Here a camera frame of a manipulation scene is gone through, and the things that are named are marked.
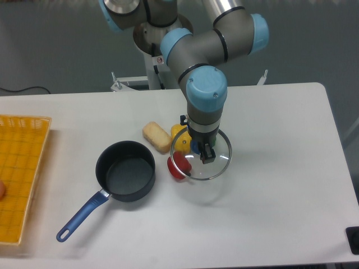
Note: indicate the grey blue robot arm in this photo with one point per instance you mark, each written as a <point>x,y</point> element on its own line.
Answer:
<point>206,87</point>

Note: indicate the yellow woven basket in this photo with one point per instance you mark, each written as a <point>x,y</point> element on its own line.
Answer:
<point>23,140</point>

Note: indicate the black table edge mount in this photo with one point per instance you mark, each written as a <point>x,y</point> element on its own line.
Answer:
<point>353,239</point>

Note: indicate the glass lid with blue knob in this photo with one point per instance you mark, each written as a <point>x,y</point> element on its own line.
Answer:
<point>208,171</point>

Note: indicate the yellow toy bell pepper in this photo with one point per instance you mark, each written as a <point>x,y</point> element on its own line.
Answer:
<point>183,142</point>

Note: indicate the green toy vegetable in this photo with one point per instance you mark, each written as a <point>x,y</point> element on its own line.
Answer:
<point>214,141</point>

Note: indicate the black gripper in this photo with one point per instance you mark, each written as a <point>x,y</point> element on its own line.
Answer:
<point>202,135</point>

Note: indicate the beige bread loaf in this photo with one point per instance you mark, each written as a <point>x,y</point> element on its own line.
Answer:
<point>157,137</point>

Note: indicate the dark saucepan with blue handle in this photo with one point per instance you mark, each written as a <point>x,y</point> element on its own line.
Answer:
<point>125,171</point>

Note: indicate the red toy bell pepper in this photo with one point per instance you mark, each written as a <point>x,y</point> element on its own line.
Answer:
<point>181,164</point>

